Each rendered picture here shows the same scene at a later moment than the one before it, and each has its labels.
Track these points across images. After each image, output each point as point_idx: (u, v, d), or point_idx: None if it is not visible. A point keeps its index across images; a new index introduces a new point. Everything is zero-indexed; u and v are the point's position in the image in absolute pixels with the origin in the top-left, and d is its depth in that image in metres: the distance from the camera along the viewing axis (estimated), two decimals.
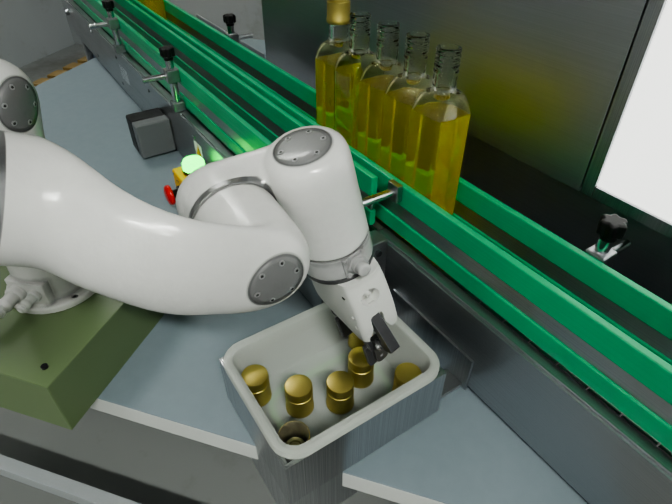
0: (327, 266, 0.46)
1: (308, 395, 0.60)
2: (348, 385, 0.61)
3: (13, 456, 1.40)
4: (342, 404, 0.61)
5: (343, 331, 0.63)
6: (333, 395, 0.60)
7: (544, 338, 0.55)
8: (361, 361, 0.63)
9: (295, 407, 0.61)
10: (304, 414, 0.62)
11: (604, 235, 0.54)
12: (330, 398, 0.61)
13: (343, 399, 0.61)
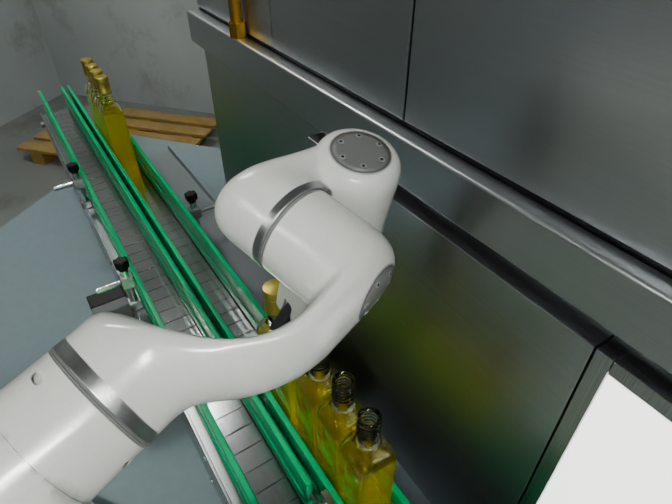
0: None
1: None
2: None
3: None
4: None
5: None
6: None
7: None
8: None
9: None
10: None
11: None
12: None
13: None
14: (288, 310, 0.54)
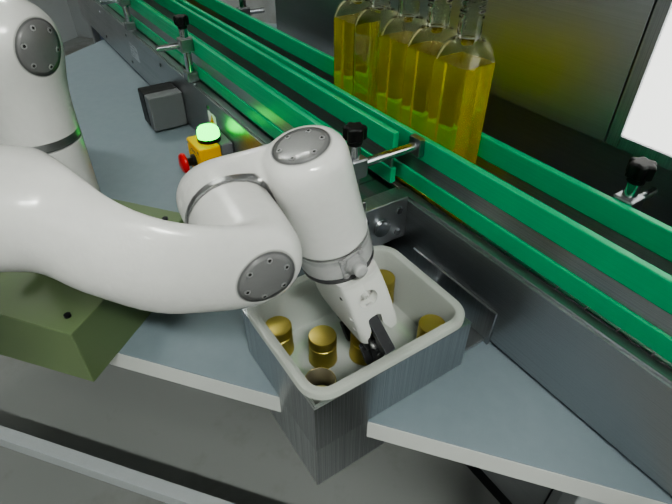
0: (324, 266, 0.46)
1: (332, 344, 0.60)
2: None
3: None
4: None
5: (348, 335, 0.62)
6: (358, 344, 0.60)
7: (572, 282, 0.54)
8: None
9: (319, 357, 0.60)
10: (328, 365, 0.61)
11: (633, 177, 0.54)
12: (354, 348, 0.61)
13: None
14: None
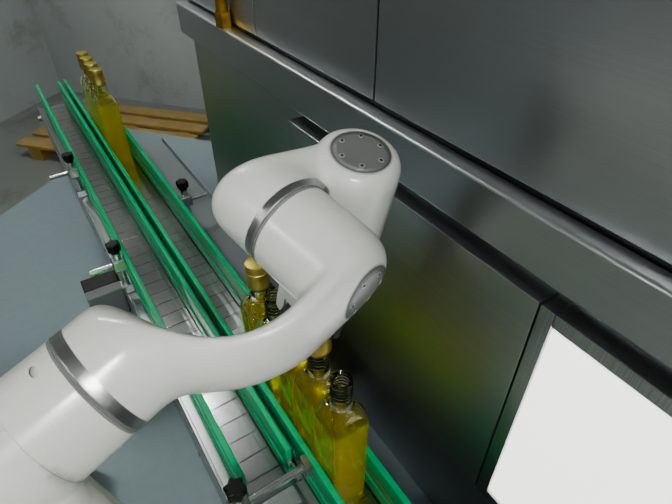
0: None
1: None
2: None
3: None
4: None
5: None
6: None
7: None
8: None
9: None
10: None
11: None
12: (327, 340, 0.62)
13: None
14: (288, 310, 0.54)
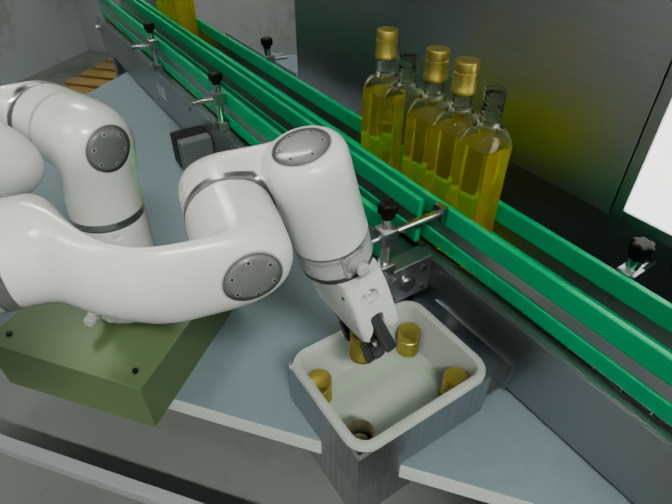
0: (326, 266, 0.46)
1: None
2: (470, 57, 0.68)
3: (56, 453, 1.47)
4: (477, 75, 0.69)
5: (347, 335, 0.62)
6: (480, 66, 0.67)
7: (581, 346, 0.62)
8: (444, 48, 0.71)
9: (361, 352, 0.61)
10: None
11: (634, 255, 0.61)
12: (477, 76, 0.68)
13: (477, 69, 0.69)
14: None
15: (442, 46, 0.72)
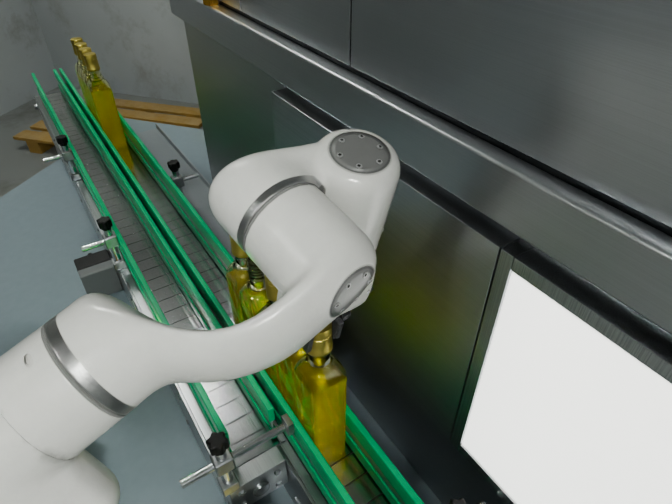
0: (377, 245, 0.49)
1: None
2: None
3: None
4: None
5: (311, 344, 0.61)
6: None
7: None
8: None
9: (331, 337, 0.63)
10: (331, 339, 0.65)
11: None
12: None
13: None
14: None
15: None
